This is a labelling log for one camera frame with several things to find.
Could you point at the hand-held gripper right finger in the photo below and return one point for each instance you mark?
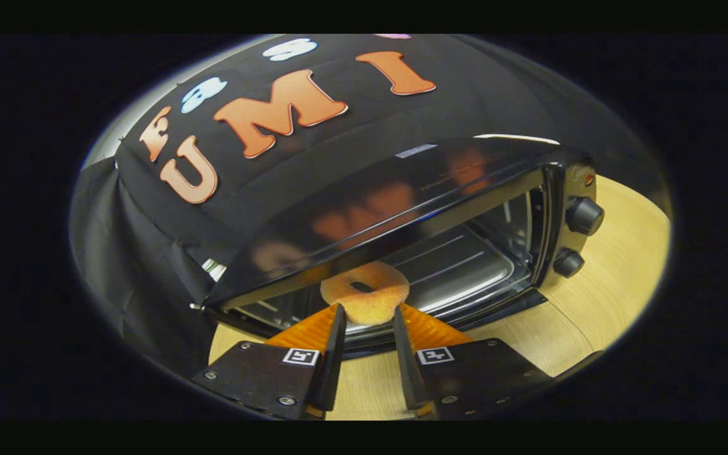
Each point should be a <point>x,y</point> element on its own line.
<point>405,366</point>

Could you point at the white bottle green label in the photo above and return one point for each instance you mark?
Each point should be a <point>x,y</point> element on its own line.
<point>213,269</point>

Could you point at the black toaster oven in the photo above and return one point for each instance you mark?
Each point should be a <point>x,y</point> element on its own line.
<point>402,189</point>

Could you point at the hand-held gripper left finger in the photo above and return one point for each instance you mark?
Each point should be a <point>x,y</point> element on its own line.
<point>332,366</point>

